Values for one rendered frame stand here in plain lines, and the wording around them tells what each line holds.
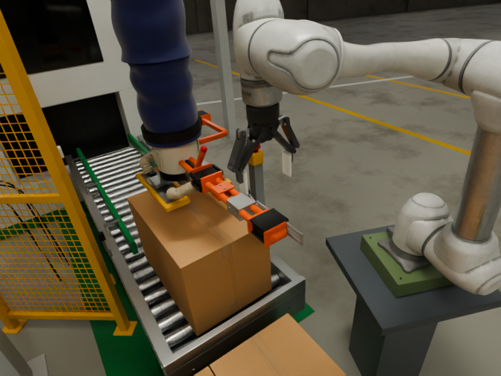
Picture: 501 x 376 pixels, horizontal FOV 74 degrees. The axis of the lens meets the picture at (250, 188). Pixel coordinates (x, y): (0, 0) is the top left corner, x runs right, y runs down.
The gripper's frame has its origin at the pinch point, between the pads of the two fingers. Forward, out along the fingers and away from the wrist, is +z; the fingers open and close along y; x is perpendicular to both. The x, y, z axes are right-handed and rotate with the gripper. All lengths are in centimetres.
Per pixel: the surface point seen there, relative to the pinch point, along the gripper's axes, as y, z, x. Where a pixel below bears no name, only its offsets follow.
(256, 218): 2.9, 11.8, -1.3
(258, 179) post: -48, 53, -76
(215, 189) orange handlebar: 3.5, 12.7, -23.5
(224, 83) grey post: -156, 61, -302
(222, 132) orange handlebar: -22, 13, -63
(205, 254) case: 9, 42, -29
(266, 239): 4.4, 13.8, 5.1
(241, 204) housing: 1.8, 12.6, -11.1
